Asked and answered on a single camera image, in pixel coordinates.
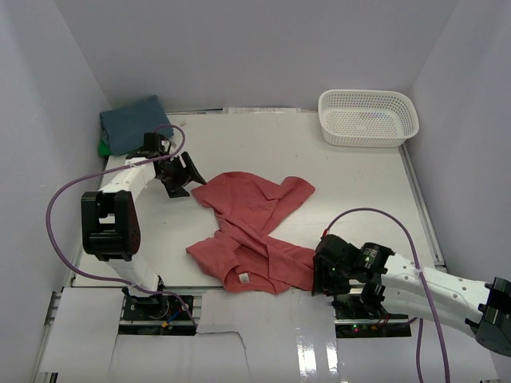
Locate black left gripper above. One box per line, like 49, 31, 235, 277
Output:
156, 151, 205, 198

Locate red t shirt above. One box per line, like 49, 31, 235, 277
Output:
186, 172, 315, 294

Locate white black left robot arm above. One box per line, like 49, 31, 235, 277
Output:
81, 132, 206, 318

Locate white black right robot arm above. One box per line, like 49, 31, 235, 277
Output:
312, 235, 510, 357

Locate folded blue t shirt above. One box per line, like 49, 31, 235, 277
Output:
99, 95, 168, 156

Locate folded green t shirt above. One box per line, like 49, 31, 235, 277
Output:
97, 140, 112, 157

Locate white perforated plastic basket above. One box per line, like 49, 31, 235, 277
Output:
318, 89, 419, 148

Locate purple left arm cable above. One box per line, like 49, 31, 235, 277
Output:
46, 124, 199, 328

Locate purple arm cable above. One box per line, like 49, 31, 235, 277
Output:
46, 124, 199, 328
321, 207, 454, 383

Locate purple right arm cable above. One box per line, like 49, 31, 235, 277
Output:
321, 207, 454, 383

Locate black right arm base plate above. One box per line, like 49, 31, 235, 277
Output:
331, 294, 411, 339

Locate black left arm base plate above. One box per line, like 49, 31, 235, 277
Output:
118, 295, 196, 336

